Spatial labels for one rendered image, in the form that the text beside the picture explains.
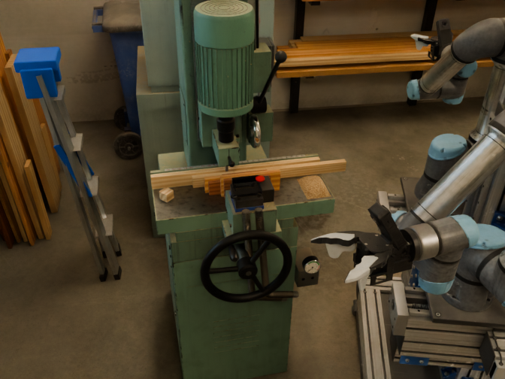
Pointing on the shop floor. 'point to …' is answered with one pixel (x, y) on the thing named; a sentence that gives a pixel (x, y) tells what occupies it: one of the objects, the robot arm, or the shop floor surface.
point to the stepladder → (69, 149)
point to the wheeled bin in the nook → (125, 140)
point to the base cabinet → (230, 321)
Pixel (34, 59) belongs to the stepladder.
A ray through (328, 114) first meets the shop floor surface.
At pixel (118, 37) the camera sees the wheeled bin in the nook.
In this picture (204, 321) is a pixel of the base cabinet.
